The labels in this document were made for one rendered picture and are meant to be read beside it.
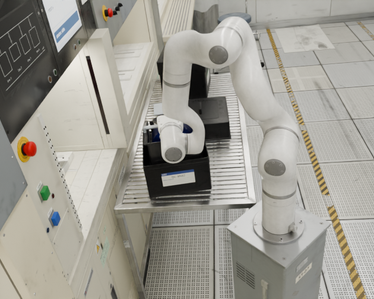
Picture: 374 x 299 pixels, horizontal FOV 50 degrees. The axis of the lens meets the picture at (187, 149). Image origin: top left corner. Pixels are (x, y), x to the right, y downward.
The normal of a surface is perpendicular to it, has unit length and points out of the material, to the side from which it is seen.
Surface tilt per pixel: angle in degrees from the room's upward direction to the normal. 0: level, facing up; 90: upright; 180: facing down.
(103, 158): 0
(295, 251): 0
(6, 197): 90
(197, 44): 77
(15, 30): 90
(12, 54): 90
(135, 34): 90
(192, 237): 0
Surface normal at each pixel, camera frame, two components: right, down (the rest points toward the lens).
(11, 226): 0.99, -0.06
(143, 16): -0.05, 0.57
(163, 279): -0.11, -0.82
